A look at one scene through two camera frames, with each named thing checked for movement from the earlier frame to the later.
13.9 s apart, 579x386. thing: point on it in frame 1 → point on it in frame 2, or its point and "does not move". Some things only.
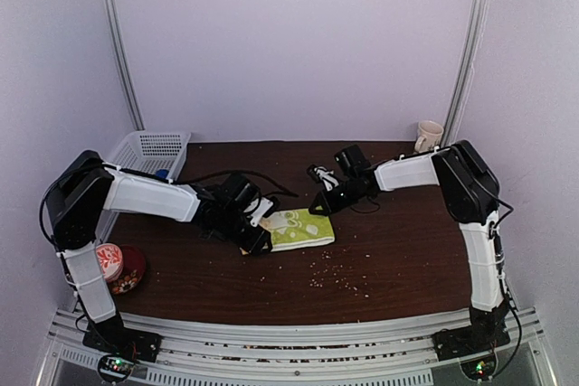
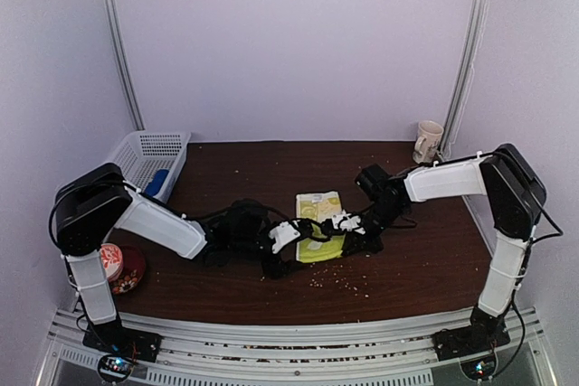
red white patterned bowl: [111, 260] does not move
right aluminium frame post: [472, 48] does not move
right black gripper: [328, 204] → [356, 242]
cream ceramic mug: [430, 133] does not move
